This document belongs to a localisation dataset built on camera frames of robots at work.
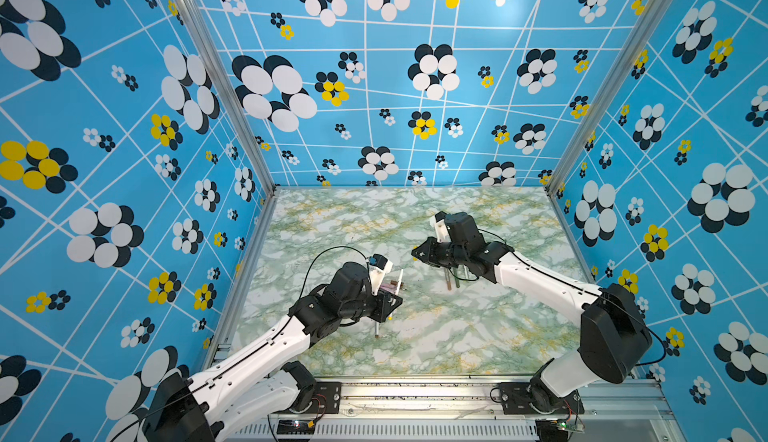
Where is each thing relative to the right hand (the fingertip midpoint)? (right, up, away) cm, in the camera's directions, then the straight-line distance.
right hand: (412, 252), depth 83 cm
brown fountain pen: (+12, -11, +11) cm, 20 cm away
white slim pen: (-10, -23, +2) cm, 25 cm away
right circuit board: (+32, -39, -14) cm, 53 cm away
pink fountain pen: (-7, -10, +2) cm, 12 cm away
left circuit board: (-29, -42, -10) cm, 52 cm away
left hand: (-3, -11, -9) cm, 14 cm away
